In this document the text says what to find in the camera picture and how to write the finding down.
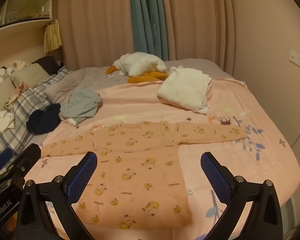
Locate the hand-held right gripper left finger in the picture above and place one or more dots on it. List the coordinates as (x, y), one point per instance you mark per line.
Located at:
(83, 172)

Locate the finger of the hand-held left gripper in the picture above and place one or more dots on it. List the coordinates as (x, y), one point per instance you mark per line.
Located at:
(27, 157)
(1, 156)

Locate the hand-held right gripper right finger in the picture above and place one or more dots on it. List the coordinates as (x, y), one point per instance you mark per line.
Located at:
(213, 172)

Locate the orange printed baby shirt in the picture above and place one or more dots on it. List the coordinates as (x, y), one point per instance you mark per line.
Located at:
(140, 175)

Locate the white folded clothes stack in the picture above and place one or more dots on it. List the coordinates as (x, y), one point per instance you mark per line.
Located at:
(185, 90)

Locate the pink printed blanket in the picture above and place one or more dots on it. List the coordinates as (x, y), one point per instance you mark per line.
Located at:
(240, 155)

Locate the white printed cloth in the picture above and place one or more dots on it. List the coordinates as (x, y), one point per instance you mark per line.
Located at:
(0, 122)

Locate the navy crumpled garment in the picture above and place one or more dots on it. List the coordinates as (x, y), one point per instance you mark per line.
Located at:
(43, 120)

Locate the beige patterned small cloth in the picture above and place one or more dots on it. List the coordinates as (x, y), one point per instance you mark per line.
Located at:
(12, 101)

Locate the plaid pillow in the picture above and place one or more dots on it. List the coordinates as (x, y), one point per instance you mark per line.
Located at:
(30, 100)

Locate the grey crumpled garment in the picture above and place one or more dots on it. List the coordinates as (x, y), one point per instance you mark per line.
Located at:
(81, 105)

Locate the black and white plush toy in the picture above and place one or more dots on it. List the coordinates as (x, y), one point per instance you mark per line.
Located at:
(1, 75)

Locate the beige pillow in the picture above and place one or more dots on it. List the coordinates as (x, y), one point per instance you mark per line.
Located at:
(30, 73)

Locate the beige plush toy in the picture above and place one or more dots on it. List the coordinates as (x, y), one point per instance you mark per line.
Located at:
(18, 65)

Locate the dark brown pillow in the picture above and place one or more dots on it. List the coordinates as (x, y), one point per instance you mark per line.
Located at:
(48, 63)

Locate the white duck plush toy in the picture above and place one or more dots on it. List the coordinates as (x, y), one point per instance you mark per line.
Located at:
(140, 63)

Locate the hanging yellow tassel bundle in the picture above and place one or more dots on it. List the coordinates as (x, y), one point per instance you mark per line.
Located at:
(52, 36)

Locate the pink curtain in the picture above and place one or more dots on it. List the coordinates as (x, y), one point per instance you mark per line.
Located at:
(95, 25)

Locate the teal curtain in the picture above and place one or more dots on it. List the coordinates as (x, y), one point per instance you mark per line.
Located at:
(146, 17)

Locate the white wall shelf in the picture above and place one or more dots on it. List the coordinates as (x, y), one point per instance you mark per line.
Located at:
(27, 5)

